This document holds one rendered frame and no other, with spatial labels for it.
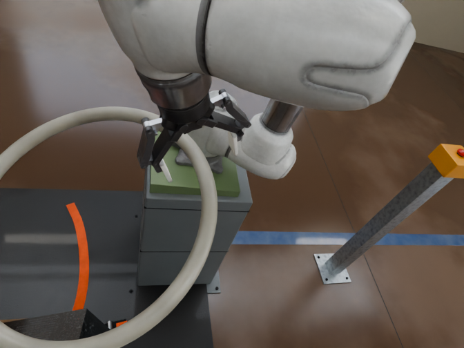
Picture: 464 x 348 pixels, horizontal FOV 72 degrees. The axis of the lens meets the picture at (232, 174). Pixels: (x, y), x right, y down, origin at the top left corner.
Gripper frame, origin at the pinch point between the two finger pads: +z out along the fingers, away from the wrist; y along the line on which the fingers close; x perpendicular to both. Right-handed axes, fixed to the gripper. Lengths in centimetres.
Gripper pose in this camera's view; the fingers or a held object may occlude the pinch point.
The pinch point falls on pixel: (200, 159)
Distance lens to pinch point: 61.4
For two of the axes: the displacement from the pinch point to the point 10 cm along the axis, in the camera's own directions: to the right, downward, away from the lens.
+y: -9.2, 3.7, -1.3
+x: 3.9, 8.1, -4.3
